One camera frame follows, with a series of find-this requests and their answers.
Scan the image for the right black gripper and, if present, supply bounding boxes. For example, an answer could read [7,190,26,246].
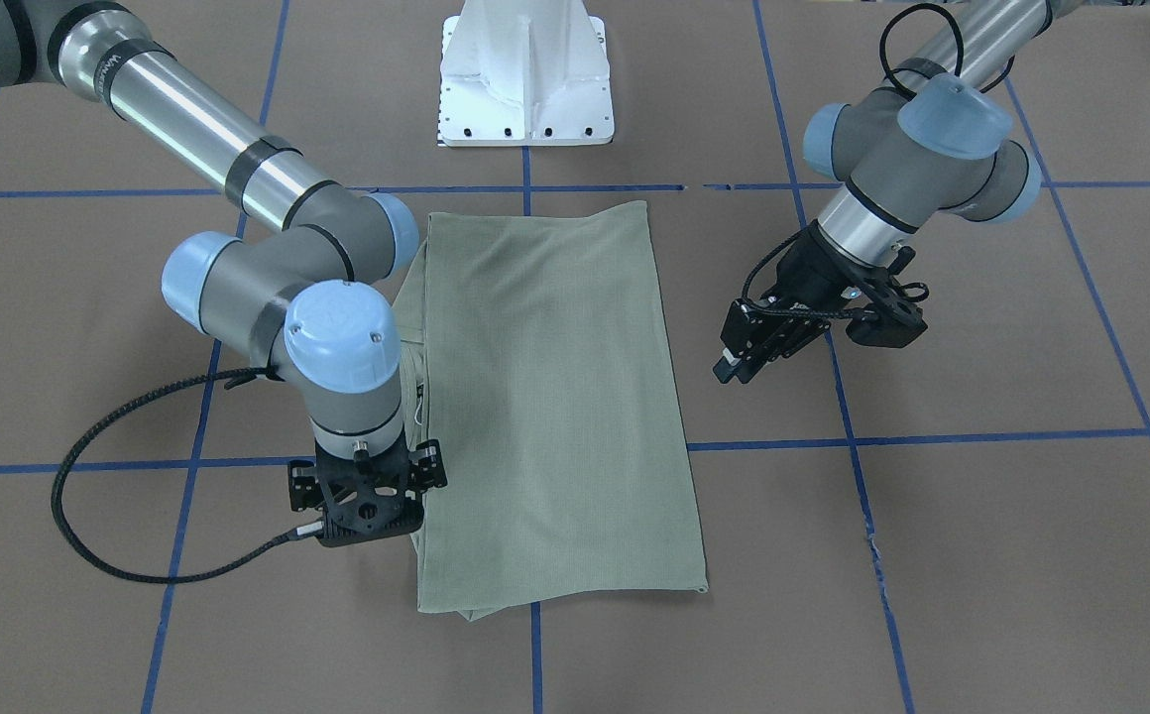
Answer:
[288,442,449,517]

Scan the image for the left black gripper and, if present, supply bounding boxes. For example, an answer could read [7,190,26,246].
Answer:
[714,220,863,384]

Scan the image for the olive green long-sleeve shirt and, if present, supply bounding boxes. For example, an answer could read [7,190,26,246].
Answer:
[394,200,708,620]

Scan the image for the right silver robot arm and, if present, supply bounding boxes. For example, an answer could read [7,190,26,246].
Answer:
[0,1,447,520]

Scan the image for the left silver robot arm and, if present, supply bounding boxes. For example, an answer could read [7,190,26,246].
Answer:
[714,1,1078,383]

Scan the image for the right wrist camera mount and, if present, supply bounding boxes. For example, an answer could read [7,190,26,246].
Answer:
[288,460,424,547]

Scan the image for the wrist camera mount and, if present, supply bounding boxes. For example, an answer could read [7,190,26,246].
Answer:
[288,460,424,547]
[838,247,929,348]

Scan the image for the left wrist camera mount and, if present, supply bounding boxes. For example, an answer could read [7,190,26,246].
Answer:
[838,247,929,348]

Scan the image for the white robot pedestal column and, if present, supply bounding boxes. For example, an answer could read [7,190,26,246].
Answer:
[436,1,616,148]

